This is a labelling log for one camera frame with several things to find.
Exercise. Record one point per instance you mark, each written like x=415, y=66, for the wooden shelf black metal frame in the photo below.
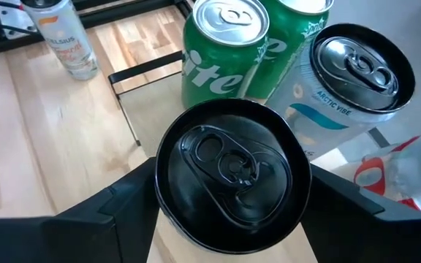
x=152, y=109

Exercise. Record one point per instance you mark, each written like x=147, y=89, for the silver Celsius Arctic Vibe can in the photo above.
x=232, y=175

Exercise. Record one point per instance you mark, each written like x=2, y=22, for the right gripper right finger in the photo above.
x=360, y=237

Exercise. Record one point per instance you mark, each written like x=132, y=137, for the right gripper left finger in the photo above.
x=68, y=237

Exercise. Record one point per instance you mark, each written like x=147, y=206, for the green Sprite can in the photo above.
x=218, y=73
x=291, y=44

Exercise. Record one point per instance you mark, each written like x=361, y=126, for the silver Diet Coke can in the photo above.
x=404, y=179

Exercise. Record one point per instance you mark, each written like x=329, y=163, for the slim Celsius can black lid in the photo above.
x=324, y=109

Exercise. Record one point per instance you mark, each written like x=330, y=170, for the white Celsius Tropical Vibe can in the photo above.
x=68, y=40

